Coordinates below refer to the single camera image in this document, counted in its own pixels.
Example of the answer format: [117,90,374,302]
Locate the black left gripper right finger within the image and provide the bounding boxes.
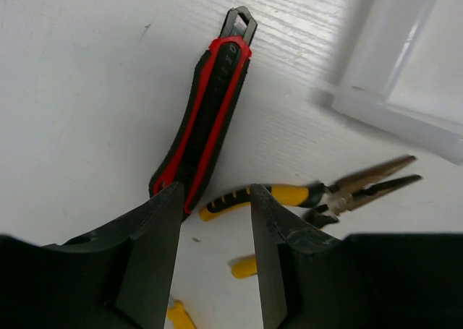
[251,185,347,328]

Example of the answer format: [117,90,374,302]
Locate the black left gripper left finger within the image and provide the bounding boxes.
[44,183,184,328]

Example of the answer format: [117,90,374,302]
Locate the yellow long nose pliers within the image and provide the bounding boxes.
[199,155,422,279]

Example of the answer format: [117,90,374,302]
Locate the white compartment tray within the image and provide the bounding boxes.
[332,0,462,164]

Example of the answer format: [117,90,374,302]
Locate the yellow handle screwdriver left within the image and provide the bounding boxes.
[166,297,196,329]

